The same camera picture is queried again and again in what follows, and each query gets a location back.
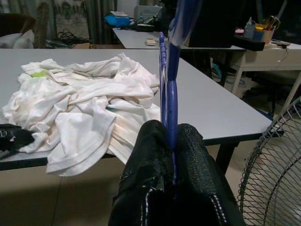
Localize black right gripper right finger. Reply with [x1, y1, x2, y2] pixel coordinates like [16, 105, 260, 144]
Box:
[174, 123, 245, 226]

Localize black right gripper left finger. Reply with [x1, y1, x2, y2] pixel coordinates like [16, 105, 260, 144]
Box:
[110, 119, 176, 226]

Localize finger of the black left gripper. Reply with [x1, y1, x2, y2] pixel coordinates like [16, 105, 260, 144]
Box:
[0, 123, 35, 153]

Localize blue purple plastic hanger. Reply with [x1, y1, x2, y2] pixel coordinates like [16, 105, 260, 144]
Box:
[158, 0, 204, 186]

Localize white t-shirt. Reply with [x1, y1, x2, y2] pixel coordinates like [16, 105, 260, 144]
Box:
[1, 53, 163, 177]

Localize white pillow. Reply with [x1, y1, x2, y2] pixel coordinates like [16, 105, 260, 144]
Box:
[0, 29, 36, 49]

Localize open cardboard box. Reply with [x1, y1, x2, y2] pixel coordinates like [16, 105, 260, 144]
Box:
[71, 42, 91, 49]

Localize brown chair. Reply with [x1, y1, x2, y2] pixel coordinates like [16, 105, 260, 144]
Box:
[0, 13, 36, 38]

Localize white desk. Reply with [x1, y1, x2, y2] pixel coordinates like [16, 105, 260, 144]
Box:
[231, 40, 301, 99]

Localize black flat device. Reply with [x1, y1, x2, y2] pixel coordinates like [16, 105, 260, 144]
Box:
[135, 23, 155, 32]

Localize black organizer tray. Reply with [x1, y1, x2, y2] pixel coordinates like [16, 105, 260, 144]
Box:
[234, 34, 266, 51]

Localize blue bag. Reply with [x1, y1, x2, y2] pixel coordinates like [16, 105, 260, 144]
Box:
[104, 14, 131, 28]

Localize grey bottle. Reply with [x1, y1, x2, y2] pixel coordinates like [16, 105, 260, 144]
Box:
[243, 17, 256, 40]

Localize grey printer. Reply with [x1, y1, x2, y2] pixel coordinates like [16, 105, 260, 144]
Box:
[134, 5, 163, 24]

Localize cardboard pen holder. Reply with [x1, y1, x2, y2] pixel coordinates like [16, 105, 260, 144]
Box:
[253, 16, 282, 43]

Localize metal wire fan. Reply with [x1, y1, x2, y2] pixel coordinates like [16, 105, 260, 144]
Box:
[237, 95, 301, 226]

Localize tangled black cables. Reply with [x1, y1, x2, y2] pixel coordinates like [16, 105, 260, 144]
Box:
[57, 29, 89, 45]

